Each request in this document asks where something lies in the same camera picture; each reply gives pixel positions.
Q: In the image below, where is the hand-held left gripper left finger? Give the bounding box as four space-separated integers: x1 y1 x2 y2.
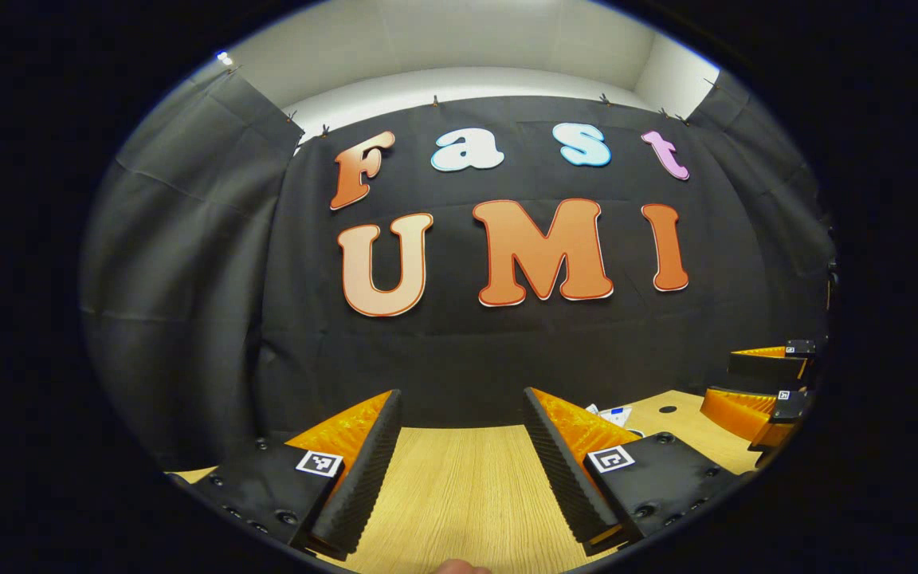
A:
168 389 404 561

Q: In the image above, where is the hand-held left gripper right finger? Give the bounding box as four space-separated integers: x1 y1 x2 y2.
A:
523 387 747 556

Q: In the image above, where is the wooden desktop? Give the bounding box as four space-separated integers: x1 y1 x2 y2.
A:
168 389 763 574

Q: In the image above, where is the black backdrop cloth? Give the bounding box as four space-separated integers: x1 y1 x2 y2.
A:
80 68 836 471

